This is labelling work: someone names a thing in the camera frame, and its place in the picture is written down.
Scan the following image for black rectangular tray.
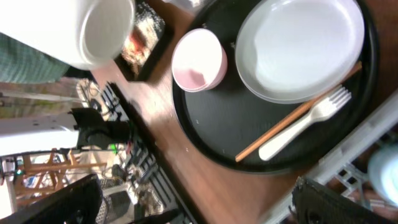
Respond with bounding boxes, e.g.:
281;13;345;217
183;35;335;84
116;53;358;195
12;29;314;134
114;1;174;82

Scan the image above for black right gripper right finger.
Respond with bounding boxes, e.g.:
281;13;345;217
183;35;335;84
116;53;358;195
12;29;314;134
292;177;395;224

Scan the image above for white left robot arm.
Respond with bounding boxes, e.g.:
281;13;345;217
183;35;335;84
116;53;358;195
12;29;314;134
1;108;134;156

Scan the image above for light blue cup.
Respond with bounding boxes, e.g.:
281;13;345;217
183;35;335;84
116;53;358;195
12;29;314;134
368;144;397;206

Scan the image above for wooden chopstick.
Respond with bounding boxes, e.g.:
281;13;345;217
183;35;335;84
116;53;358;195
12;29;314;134
234;61;363;163

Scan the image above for grey round plate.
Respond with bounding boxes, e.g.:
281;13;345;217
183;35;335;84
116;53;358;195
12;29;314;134
235;0;365;104

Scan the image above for white plastic fork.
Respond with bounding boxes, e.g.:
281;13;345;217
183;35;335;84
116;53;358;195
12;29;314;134
259;86;351;161

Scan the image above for rice and peanut shells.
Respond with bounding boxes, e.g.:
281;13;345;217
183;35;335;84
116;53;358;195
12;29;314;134
121;1;165;79

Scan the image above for cream white cup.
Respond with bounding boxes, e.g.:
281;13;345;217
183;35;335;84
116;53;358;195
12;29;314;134
1;0;136;70

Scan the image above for round black serving tray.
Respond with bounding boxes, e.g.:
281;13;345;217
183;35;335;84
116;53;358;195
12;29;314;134
172;1;379;174

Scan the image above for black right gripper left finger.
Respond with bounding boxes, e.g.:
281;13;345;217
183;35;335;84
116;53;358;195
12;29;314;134
1;174;103;224

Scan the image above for grey dishwasher rack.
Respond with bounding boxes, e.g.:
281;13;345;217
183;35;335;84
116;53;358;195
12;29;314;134
259;93;397;223

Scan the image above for pink bowl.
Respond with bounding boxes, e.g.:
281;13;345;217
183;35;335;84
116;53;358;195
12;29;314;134
171;28;228;93

